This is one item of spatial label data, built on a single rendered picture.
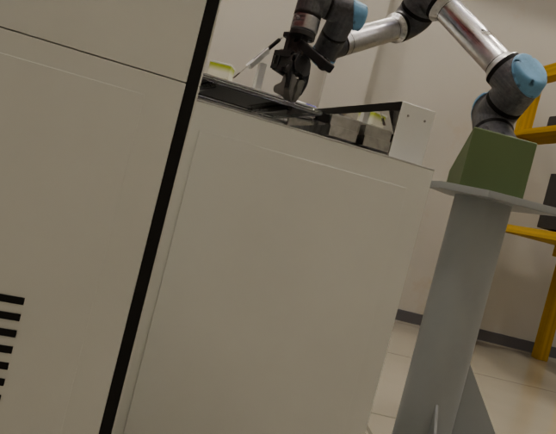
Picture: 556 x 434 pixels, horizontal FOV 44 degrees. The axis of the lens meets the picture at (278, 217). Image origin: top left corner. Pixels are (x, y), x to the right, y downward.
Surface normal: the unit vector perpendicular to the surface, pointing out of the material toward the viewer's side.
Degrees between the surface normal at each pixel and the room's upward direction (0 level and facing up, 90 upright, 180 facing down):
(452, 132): 90
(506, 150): 90
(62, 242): 90
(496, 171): 90
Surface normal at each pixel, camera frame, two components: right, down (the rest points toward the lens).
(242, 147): 0.33, 0.11
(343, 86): 0.07, 0.05
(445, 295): -0.58, -0.12
